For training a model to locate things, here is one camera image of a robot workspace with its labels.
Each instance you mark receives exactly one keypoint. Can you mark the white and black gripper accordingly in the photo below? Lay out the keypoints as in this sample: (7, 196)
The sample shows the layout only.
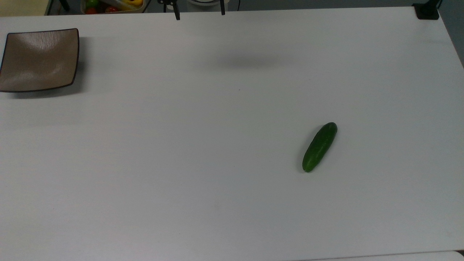
(206, 1)

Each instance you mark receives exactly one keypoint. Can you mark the square brown ceramic plate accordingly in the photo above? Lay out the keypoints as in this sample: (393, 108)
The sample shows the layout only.
(40, 59)

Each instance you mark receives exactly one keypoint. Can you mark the green cucumber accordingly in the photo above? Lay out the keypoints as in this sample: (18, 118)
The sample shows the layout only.
(319, 146)

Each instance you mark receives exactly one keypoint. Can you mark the yellow toy pepper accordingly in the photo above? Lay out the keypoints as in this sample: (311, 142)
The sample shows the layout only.
(132, 2)

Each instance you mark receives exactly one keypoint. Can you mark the clear plastic toy food box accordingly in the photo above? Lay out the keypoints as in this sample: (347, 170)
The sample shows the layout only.
(112, 10)

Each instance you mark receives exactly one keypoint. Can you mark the red toy vegetable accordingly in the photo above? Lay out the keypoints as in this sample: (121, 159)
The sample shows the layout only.
(111, 9)

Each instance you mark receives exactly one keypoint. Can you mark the green toy pepper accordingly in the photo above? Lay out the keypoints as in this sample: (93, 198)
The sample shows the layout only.
(92, 3)

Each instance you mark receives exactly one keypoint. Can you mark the small red toy tomato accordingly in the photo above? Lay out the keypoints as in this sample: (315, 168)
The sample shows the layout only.
(91, 11)

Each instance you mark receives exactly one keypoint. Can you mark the black table clamp mount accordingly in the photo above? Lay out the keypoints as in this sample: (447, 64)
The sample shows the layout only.
(426, 11)

